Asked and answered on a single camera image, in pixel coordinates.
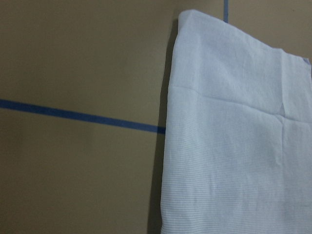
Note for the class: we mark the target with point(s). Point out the light blue striped shirt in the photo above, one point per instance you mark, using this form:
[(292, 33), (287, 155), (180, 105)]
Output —
[(238, 142)]

